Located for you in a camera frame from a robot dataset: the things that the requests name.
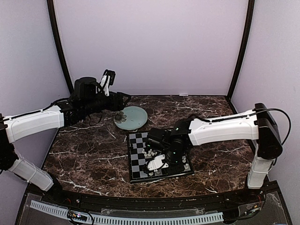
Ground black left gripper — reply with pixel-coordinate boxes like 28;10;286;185
83;91;131;116

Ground black grey chessboard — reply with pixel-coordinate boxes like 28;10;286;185
127;131;194;183

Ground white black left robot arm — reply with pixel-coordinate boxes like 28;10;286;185
0;74;131;204

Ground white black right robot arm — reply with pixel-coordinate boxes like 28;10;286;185
144;103;283;203

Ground white chess pieces pile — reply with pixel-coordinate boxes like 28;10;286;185
142;149;157;158

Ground pale green flower plate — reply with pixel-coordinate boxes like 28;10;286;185
113;106;148;131

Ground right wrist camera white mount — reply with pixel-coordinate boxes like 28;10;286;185
143;155;169;173

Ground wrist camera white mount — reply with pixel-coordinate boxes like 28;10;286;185
99;69;116;97
143;155;169;173

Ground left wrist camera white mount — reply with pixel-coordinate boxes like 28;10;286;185
99;69;116;97

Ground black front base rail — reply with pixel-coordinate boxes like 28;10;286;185
43;189;264;211

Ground white slotted cable duct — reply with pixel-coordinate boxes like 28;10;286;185
30;200;224;225

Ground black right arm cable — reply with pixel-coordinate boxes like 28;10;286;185
255;107;292;144

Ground left black frame post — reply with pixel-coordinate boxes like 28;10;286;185
46;0;74;94

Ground black frame post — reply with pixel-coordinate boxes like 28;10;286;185
226;0;255;102
46;0;74;94

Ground right black frame post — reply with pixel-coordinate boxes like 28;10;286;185
226;0;255;102

